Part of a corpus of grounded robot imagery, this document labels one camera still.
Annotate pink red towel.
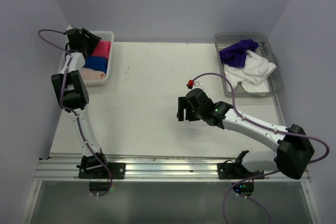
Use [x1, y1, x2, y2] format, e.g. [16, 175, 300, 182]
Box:
[91, 40, 111, 59]

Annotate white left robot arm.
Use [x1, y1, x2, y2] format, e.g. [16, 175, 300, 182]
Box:
[51, 28, 109, 178]

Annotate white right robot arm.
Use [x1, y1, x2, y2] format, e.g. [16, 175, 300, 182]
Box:
[176, 88, 314, 179]

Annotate white plastic basket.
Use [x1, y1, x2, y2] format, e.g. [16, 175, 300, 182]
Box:
[51, 28, 114, 89]

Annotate blue rolled towel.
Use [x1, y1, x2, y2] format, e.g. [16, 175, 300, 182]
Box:
[83, 56, 108, 73]

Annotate light pink rolled towel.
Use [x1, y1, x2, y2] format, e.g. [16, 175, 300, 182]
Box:
[80, 68, 106, 81]

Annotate white towel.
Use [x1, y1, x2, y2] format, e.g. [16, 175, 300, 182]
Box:
[224, 50, 277, 93]

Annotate purple towel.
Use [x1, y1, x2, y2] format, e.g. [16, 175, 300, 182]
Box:
[219, 39, 259, 68]

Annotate clear plastic bin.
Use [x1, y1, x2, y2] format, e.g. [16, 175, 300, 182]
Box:
[214, 32, 284, 98]

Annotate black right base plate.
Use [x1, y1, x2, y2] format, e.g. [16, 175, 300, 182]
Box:
[217, 160, 265, 180]

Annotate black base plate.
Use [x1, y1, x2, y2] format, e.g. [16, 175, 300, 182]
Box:
[217, 160, 265, 180]
[76, 163, 126, 179]

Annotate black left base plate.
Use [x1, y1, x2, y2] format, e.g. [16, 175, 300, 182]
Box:
[76, 163, 126, 179]

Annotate aluminium mounting rail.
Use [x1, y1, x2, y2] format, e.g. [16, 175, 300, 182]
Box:
[33, 155, 310, 182]

